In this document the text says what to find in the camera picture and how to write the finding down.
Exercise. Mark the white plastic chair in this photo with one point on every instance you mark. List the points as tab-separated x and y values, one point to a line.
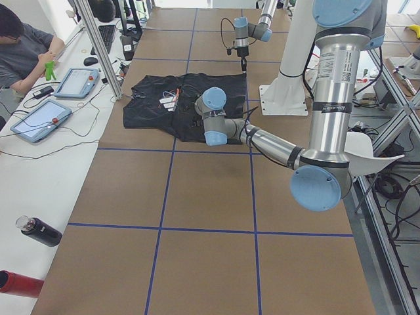
359	149

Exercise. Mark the black water bottle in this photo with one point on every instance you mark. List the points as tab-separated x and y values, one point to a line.
38	230

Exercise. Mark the near blue teach pendant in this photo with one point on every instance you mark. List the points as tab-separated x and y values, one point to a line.
42	121

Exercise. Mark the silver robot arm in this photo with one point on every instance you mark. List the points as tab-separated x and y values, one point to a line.
260	31
321	172

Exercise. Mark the green figurine toy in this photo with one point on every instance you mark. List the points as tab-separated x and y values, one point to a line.
49	71

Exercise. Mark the blue teach pendant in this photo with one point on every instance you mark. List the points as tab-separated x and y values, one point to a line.
42	121
77	83

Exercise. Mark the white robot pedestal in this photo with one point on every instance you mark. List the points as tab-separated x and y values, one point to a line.
286	94

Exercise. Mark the aluminium frame post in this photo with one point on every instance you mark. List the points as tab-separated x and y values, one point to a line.
86	14

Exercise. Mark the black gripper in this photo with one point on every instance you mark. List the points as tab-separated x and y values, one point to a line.
242	52

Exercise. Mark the far blue teach pendant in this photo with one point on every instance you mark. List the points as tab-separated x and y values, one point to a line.
77	83

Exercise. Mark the black graphic t-shirt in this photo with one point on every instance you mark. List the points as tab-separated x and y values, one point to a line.
167	103

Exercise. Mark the black computer mouse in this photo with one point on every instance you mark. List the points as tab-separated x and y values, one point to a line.
89	61

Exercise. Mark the seated person grey shirt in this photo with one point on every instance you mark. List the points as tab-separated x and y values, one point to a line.
24	52

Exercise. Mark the black keyboard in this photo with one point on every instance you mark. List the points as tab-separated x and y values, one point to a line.
107	33

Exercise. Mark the red cylinder bottle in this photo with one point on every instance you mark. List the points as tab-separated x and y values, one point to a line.
20	285

